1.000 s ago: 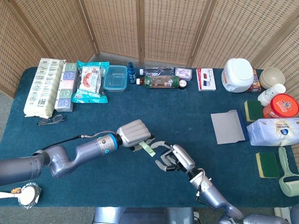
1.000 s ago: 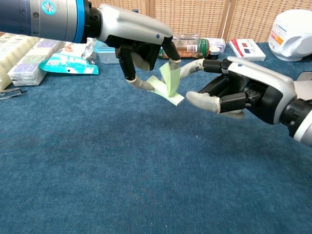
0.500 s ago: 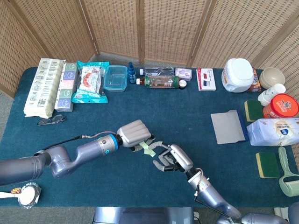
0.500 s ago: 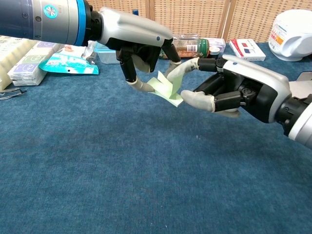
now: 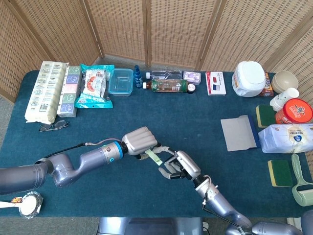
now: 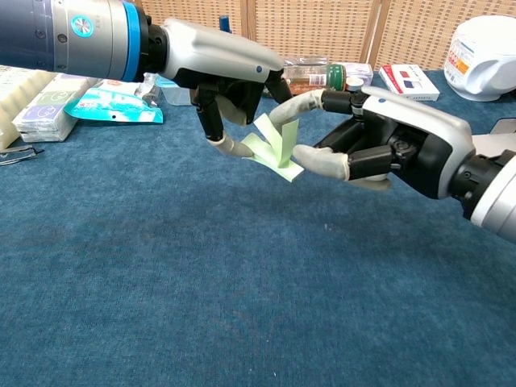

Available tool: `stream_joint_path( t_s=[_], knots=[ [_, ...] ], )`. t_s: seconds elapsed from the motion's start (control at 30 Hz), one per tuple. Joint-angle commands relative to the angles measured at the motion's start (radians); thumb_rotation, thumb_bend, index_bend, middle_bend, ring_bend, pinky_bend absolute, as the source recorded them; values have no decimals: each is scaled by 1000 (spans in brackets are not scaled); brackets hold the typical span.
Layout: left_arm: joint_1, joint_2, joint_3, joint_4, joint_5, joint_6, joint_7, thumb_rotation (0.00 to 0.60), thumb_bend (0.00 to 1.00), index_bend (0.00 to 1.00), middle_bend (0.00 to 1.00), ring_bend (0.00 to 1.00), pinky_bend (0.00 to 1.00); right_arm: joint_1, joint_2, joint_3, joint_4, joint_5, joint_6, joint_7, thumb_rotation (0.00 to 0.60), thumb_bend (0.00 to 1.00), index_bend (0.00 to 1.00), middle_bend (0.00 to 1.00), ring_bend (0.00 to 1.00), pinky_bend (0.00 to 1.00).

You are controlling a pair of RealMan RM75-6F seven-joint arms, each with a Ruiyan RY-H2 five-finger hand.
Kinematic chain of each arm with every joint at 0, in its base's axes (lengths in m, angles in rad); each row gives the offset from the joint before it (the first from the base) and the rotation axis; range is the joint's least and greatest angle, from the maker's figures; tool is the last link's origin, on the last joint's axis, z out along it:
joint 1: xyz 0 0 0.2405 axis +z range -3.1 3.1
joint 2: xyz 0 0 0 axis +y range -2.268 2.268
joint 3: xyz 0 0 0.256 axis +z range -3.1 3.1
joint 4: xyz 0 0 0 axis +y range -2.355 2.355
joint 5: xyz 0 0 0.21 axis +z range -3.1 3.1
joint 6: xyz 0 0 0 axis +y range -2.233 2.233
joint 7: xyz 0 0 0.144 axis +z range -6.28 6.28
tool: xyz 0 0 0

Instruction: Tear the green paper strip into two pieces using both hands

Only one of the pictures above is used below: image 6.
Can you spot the teal snack bag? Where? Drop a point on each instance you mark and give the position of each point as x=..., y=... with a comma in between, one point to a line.
x=105, y=106

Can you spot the clear plastic food container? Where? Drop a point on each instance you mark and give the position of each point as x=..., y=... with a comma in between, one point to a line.
x=175, y=96

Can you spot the cream plastic wrapped pack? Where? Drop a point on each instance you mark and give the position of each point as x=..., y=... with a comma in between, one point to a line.
x=16, y=96

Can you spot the green sticky notes pad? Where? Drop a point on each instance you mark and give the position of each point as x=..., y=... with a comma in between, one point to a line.
x=268, y=151

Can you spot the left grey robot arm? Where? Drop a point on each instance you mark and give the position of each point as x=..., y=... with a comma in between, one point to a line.
x=60, y=36

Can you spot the white box red blue print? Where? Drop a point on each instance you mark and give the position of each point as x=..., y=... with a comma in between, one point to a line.
x=407, y=82

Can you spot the purple wipes box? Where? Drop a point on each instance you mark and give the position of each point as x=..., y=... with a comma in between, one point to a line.
x=360, y=72

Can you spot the clear wrapped snack pack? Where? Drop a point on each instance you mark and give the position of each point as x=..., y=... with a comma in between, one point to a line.
x=149, y=90

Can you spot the black frame eyeglasses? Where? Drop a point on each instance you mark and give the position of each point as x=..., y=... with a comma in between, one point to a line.
x=12, y=158

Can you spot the green tea bottle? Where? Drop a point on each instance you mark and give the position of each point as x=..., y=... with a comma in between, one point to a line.
x=318, y=76

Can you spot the blue carpet table cover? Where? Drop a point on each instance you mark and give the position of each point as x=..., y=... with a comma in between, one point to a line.
x=201, y=282

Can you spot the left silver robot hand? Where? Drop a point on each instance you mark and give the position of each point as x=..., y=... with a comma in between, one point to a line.
x=217, y=52

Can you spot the pastel tissue packs bundle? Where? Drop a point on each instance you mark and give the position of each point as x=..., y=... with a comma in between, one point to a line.
x=48, y=109

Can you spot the wicker folding screen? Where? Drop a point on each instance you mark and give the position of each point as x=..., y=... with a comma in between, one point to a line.
x=322, y=28

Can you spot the white detergent jug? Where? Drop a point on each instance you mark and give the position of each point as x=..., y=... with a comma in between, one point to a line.
x=483, y=60

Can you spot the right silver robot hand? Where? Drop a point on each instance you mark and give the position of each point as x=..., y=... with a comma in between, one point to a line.
x=423, y=121

